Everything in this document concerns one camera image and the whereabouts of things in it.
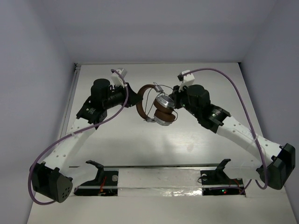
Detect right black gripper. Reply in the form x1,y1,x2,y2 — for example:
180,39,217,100
169,82,200,119

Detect brown silver headphones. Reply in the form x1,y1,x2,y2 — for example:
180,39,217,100
136,83,176,126

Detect thin black headphone cable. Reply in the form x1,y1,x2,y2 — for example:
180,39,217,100
142,84,179,121

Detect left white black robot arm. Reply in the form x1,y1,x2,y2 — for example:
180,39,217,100
28,79,142,205

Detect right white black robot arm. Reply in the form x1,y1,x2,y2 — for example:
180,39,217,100
170,84,296,190

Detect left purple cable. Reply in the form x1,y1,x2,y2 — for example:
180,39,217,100
28,68,129,206

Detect purple cable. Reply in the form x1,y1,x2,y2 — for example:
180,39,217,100
184,67,269,189
28,68,129,206

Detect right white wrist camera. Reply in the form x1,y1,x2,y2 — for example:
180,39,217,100
178,70,195,92

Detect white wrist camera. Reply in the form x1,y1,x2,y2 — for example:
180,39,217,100
178,70,195,92
111,68,127,88

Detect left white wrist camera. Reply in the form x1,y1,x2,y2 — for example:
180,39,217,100
111,68,127,88

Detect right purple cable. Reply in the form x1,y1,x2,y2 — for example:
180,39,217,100
184,67,269,189

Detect silver taped mounting rail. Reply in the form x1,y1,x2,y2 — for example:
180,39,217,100
74,163,248,197

